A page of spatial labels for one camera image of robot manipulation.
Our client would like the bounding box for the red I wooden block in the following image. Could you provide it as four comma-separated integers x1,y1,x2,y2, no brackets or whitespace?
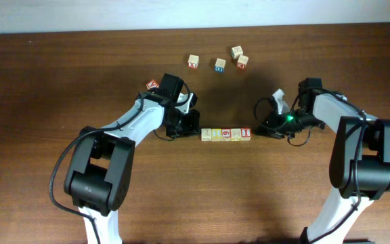
240,127,252,141

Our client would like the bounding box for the red A wooden block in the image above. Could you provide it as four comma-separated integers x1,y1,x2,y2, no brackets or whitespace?
146,79,159,89

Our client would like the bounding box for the red sided wooden block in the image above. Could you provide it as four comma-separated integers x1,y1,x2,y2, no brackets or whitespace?
236,55,248,69

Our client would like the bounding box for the plain wooden block yellow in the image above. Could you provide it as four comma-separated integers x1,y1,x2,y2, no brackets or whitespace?
211,128,222,141

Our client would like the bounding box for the wooden block red side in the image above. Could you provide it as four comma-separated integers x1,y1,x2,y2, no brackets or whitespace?
200,128,212,141

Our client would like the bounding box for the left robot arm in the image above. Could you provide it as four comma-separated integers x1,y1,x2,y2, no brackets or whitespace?
62,74,200,243

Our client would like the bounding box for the red X wooden block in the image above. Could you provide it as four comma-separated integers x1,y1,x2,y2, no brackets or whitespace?
188,54,200,69

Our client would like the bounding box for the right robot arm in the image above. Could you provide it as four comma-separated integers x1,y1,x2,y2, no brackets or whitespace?
254,78,390,243

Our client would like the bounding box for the blue sided wooden block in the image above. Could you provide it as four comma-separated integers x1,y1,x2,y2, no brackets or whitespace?
215,58,226,73

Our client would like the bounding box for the red 9 wooden block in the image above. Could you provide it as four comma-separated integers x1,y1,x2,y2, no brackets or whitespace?
221,128,232,141

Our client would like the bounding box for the yellow sided wooden block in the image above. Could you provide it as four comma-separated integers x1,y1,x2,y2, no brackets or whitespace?
231,128,242,141

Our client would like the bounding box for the green R wooden block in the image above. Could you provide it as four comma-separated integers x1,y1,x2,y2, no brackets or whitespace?
231,45,243,60

